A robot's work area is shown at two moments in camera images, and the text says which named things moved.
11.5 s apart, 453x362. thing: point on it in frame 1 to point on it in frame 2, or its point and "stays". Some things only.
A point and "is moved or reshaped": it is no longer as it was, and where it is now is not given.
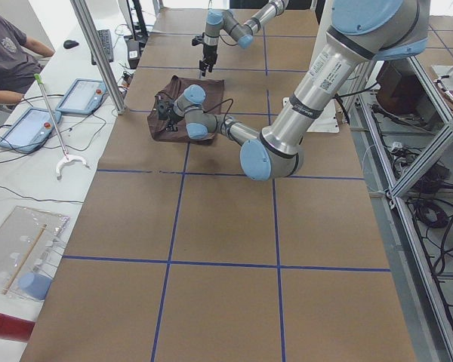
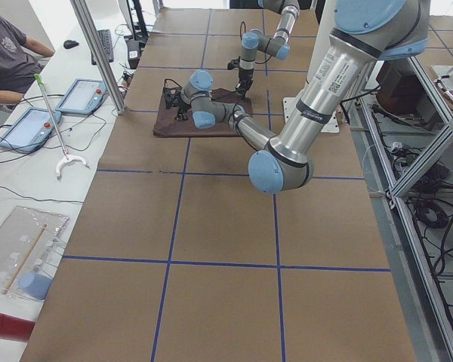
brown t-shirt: (213, 104) is moved or reshaped
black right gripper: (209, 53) to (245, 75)
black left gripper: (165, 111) to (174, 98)
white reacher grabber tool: (66, 158) stays
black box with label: (133, 53) stays
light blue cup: (35, 284) stays
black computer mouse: (70, 44) stays
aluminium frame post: (93, 38) stays
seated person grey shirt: (11, 59) stays
